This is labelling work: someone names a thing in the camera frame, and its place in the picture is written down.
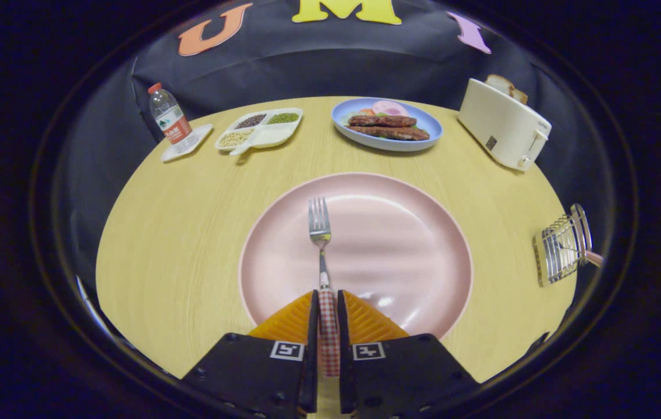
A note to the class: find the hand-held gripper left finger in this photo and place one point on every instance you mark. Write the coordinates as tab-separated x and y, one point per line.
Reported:
248	378

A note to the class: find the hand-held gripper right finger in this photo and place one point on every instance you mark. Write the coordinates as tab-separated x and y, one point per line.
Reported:
406	378

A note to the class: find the pink plate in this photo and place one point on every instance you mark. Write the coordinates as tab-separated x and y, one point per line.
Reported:
400	244

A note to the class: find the white divided dish with beans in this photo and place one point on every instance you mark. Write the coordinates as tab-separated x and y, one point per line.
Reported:
272	137

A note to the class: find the white square coaster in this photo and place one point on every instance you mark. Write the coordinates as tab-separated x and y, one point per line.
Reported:
196	139

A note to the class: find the brown meat strip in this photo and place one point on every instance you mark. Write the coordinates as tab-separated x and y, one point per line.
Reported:
391	133
382	121

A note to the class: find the blue plate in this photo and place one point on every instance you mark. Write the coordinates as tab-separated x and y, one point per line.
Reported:
429	125

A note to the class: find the white toaster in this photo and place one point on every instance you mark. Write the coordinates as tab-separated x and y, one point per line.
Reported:
499	125

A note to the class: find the pink ham slice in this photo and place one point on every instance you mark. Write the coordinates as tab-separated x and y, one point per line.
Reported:
389	108

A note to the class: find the clear water bottle red label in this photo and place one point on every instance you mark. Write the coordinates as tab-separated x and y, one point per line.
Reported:
168	116

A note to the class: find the toast bread slice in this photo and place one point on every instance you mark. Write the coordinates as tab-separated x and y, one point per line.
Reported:
499	85
519	96

